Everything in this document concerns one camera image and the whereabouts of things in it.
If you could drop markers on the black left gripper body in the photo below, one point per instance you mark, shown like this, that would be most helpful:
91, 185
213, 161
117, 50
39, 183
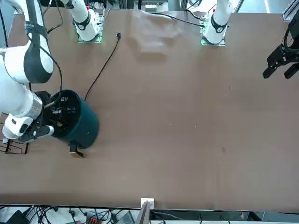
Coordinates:
294, 32

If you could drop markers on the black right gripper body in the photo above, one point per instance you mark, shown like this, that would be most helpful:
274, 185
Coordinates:
45, 96

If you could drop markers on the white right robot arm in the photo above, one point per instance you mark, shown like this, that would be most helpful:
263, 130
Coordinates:
14, 70

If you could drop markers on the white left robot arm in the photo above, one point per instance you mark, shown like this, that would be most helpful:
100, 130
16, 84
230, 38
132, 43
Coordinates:
218, 21

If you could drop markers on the green cylindrical air fryer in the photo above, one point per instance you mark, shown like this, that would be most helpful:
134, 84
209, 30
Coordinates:
86, 121

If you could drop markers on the power strip with red switches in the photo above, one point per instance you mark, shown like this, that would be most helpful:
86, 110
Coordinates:
95, 219

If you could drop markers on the aluminium frame profile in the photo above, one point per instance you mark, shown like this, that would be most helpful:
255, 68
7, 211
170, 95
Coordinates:
289, 12

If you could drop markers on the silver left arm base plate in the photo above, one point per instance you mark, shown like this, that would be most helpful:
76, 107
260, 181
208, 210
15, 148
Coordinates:
210, 44

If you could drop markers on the aluminium table edge post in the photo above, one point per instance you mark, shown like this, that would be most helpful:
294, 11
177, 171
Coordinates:
146, 210

